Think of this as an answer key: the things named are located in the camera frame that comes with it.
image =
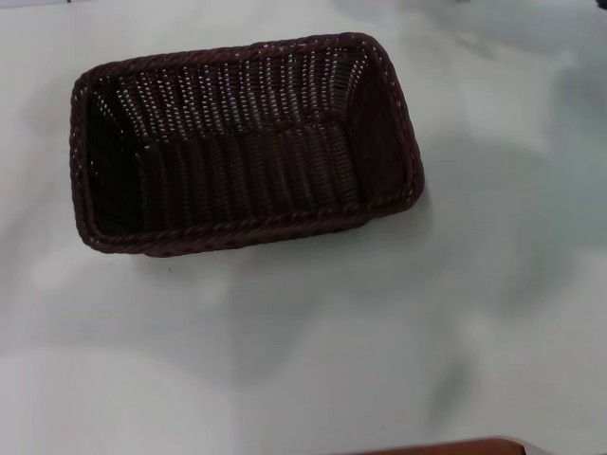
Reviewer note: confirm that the dark brown woven basket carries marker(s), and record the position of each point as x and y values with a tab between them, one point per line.
246	156

